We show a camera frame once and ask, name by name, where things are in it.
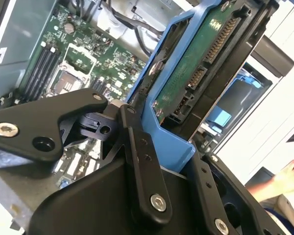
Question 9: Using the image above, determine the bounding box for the hard disk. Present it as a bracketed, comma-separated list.
[125, 0, 281, 177]

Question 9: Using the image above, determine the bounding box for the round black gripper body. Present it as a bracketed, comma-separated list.
[26, 159, 215, 235]

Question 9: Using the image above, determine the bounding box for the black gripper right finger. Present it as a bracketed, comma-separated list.
[188, 141, 275, 235]

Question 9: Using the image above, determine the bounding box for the person's bare hand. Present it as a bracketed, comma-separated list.
[273, 160, 294, 197]

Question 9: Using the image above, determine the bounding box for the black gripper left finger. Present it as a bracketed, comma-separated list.
[0, 87, 174, 224]

